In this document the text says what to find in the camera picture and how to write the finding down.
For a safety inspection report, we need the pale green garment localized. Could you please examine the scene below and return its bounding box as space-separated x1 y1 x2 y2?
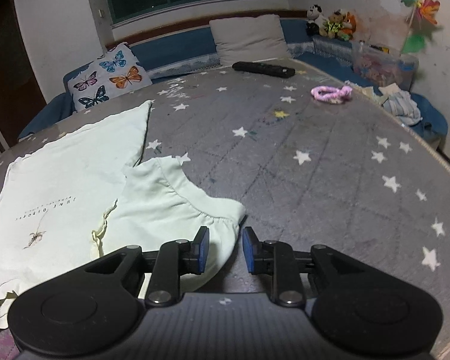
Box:
0 102 245 330

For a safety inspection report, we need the pink braided hair band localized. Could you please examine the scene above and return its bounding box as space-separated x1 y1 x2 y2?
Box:
310 85 353 104

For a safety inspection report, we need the black remote control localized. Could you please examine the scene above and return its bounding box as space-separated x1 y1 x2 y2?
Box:
232 61 296 79

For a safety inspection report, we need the butterfly print pillow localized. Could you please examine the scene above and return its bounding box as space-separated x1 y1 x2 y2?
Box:
67 42 152 111

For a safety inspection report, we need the blue sofa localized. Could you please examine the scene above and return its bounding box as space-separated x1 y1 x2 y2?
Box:
18 19 448 145

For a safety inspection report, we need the striped folded cloth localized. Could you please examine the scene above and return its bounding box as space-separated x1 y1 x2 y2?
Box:
382 90 422 126

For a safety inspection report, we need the clear plastic storage box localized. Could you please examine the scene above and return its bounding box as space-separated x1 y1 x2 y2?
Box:
352 41 419 91

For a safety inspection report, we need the grey plain pillow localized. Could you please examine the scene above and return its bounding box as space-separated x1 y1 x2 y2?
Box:
209 15 291 67

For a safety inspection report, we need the dark wooden door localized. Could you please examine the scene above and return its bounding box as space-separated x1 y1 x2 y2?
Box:
0 0 46 146

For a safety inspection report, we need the panda plush toy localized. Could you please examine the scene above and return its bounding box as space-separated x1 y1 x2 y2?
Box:
305 4 327 37

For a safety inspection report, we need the brown bear plush toy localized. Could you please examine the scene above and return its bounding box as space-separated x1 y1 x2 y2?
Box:
319 10 346 41

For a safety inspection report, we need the orange fox plush toy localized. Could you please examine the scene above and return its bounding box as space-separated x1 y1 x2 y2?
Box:
340 12 357 41

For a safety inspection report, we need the colourful paper pinwheel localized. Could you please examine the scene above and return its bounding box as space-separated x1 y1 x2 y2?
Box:
400 0 441 55

